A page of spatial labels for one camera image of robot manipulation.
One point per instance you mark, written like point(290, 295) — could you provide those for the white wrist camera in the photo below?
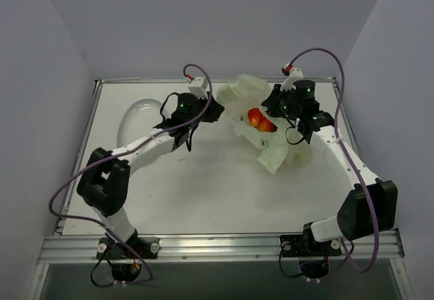
point(199, 87)
point(291, 74)

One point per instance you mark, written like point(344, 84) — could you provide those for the red fake pear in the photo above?
point(254, 116)

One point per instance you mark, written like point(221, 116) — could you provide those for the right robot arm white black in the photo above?
point(370, 203)

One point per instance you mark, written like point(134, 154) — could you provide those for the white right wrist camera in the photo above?
point(291, 74)

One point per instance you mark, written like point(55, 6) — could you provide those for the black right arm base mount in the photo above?
point(313, 257)

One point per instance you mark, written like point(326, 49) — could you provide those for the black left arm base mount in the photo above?
point(128, 262)

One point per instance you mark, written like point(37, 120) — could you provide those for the pale green plastic bag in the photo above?
point(277, 141)

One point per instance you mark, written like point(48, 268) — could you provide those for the white oval ceramic plate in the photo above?
point(138, 121)

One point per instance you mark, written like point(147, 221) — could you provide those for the aluminium front rail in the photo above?
point(75, 249)

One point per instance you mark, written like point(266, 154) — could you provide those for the red orange fake mango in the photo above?
point(265, 125)

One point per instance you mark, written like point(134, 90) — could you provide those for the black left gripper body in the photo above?
point(210, 110)

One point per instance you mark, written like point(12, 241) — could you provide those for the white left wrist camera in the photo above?
point(199, 87)

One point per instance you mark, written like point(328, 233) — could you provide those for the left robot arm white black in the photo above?
point(104, 187)

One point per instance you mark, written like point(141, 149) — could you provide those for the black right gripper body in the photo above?
point(271, 101)

